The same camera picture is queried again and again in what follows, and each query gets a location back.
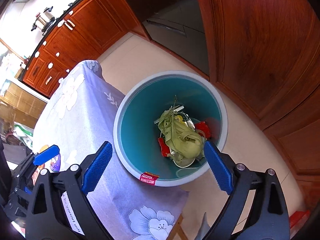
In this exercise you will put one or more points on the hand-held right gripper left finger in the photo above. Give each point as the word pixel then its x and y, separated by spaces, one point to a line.
pixel 97 167

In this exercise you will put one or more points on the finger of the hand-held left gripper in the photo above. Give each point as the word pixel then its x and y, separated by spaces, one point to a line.
pixel 46 155
pixel 18 195

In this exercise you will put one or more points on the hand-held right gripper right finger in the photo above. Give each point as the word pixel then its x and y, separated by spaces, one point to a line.
pixel 218 167

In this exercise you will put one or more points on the purple jelly cup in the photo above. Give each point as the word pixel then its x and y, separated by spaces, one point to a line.
pixel 55 162

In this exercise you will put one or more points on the red plastic bag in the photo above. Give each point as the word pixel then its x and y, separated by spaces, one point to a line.
pixel 203 128

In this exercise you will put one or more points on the green corn husk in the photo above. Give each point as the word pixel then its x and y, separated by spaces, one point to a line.
pixel 180 135

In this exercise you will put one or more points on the teal trash bin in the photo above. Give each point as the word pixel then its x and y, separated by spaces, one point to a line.
pixel 140 130

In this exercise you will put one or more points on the green foil snack bag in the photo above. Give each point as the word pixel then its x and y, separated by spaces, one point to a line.
pixel 186 117

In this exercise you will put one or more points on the green white plastic bag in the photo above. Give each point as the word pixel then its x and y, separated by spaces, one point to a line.
pixel 23 133

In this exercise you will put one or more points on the lilac floral tablecloth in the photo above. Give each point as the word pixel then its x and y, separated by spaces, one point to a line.
pixel 87 105

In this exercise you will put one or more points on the wooden table leg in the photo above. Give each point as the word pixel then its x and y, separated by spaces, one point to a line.
pixel 178 230

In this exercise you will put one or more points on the white cabinet child locks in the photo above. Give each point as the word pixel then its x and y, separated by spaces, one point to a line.
pixel 51 65

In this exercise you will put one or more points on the red plastic object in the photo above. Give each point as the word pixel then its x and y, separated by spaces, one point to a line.
pixel 298 221

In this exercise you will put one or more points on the red wooden kitchen cabinet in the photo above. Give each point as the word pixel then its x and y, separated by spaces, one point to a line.
pixel 87 35
pixel 262 42

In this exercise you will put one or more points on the steel pot with lid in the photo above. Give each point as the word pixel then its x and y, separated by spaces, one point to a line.
pixel 45 18

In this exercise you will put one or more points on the black built-in oven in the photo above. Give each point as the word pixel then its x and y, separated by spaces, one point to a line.
pixel 162 5

